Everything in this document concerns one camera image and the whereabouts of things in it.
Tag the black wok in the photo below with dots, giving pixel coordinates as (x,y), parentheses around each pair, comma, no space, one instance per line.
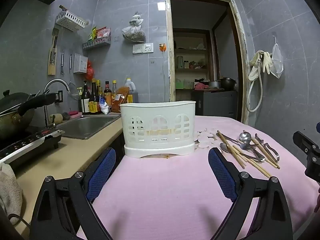
(15,115)

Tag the metal fork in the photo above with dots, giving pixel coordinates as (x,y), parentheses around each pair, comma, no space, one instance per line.
(250,147)

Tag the metal peeler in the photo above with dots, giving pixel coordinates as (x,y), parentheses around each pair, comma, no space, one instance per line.
(62,62)
(274,152)

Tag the pink rag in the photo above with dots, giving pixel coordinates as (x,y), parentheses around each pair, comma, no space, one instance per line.
(201,86)

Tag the white blue packet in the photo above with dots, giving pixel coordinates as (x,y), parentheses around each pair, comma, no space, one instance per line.
(104,106)

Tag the pink sponge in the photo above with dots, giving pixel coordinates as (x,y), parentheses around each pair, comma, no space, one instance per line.
(75,114)

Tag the dark sauce bottle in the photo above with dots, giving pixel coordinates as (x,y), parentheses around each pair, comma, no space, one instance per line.
(85,100)

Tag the large oil bottle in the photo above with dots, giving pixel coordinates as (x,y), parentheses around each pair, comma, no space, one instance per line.
(131,87)

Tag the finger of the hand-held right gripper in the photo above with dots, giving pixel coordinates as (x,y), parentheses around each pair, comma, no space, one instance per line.
(303,141)

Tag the grey towel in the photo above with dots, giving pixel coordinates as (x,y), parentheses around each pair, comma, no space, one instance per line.
(8,192)

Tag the cream rubber gloves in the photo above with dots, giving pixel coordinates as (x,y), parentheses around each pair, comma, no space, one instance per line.
(258,60)

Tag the wooden shelf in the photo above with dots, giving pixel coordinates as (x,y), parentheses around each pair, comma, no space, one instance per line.
(191,67)

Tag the colourful snack packets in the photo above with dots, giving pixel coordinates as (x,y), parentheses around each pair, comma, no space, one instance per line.
(100,33)

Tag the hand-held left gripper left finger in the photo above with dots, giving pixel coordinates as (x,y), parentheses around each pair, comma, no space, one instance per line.
(102,172)

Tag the dark cooking pot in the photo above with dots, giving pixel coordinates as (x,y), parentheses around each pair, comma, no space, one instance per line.
(228,83)

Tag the metal faucet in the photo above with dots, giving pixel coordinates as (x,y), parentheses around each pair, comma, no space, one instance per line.
(56,81)

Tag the hanging metal tool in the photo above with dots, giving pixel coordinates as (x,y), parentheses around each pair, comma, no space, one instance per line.
(70,63)

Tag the oval metal spoon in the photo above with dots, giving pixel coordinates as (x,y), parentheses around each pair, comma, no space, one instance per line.
(225,148)

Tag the white wall box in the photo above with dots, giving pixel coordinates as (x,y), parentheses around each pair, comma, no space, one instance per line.
(80,63)

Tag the yellow label sauce bottle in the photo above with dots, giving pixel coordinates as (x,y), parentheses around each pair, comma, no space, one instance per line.
(94,102)

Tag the wooden knife holder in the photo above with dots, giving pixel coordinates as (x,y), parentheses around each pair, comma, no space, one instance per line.
(52,60)

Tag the clear hanging plastic bag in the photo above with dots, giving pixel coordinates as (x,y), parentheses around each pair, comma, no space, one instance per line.
(133,31)

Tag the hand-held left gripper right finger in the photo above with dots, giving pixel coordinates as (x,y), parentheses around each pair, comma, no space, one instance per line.
(222,177)

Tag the red label sauce bottle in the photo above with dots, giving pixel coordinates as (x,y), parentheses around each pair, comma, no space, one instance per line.
(107,95)

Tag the grey cabinet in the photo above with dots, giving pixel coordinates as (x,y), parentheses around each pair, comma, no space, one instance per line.
(215,102)

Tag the round metal spoon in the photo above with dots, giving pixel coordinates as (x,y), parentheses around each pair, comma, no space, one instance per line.
(245,137)

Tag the black wall outlet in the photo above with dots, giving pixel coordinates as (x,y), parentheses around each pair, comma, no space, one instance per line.
(59,96)

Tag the grey wall rack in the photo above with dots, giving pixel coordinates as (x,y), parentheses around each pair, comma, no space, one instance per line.
(96,43)

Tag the white wall basket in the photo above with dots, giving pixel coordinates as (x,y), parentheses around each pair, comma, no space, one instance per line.
(70,20)

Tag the pink table cloth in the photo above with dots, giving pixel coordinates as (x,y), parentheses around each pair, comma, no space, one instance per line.
(162,192)

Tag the white wall switch socket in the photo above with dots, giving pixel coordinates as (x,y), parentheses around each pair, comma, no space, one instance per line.
(143,48)

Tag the wooden door frame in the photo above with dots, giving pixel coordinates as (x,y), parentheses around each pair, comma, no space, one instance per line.
(170,55)

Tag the orange wall hook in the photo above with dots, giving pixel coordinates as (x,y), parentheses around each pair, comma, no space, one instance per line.
(162,47)

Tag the green box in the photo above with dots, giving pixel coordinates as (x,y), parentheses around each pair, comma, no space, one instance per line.
(179,83)

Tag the steel sink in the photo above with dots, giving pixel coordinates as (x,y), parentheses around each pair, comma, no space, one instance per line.
(87,126)

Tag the white plastic utensil holder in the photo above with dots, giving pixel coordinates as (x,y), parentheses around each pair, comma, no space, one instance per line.
(157,110)

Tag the white paper scraps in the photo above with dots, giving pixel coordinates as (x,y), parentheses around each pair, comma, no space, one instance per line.
(205,138)

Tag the clear plastic bag on wall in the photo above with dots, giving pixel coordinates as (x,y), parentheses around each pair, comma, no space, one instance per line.
(277,62)

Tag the black induction cooker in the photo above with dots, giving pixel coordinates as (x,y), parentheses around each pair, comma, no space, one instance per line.
(27,141)

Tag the red plastic bag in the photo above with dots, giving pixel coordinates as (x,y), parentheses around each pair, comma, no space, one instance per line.
(90,71)

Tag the hanging metal peeler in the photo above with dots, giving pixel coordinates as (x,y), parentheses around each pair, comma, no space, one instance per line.
(62,62)

